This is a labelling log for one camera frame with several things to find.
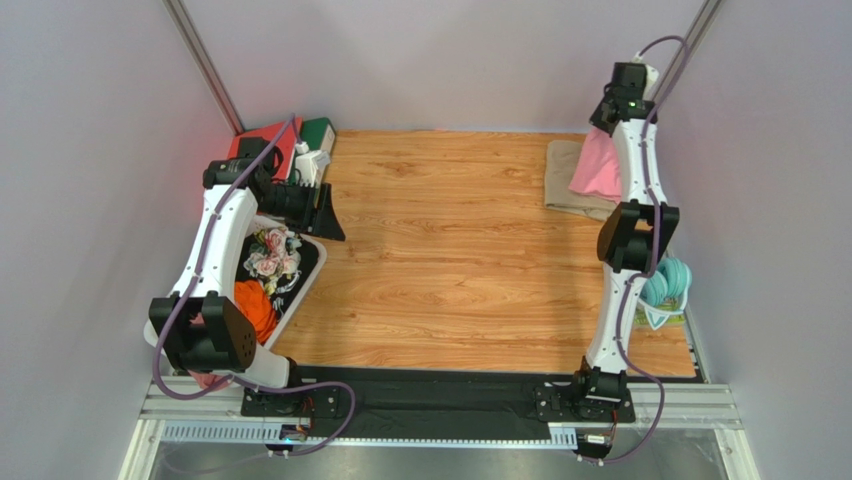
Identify aluminium mounting rail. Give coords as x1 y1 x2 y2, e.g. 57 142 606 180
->
120 366 759 479

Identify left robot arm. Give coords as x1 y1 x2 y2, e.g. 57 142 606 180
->
145 136 346 390

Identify dusty pink garment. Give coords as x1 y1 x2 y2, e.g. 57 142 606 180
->
189 371 232 391

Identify green book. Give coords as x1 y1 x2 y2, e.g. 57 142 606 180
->
633 304 685 330

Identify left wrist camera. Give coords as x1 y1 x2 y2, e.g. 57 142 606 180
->
293 141 331 187

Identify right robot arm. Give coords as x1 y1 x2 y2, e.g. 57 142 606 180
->
570 60 680 421

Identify red binder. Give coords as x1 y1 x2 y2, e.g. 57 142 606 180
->
226 117 303 182

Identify orange garment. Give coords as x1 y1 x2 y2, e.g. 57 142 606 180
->
234 280 278 344

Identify black t-shirt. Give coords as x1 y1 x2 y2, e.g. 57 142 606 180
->
236 227 319 317

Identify green binder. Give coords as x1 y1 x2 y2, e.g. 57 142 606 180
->
300 117 336 154

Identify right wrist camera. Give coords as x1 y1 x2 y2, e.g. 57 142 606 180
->
632 52 660 90

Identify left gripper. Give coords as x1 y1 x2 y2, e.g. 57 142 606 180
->
258 179 347 242

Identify floral garment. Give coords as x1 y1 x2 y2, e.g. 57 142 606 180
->
241 227 302 296

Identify pink t-shirt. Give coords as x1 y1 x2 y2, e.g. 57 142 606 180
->
569 127 622 203

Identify black base mat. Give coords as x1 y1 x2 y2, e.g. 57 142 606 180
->
266 362 637 442

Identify folded beige t-shirt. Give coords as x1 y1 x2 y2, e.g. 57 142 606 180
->
543 140 615 221

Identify teal headphones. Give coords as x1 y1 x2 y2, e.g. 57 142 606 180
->
639 257 693 312

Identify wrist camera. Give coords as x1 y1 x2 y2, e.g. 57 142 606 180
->
293 141 331 187
632 52 660 90

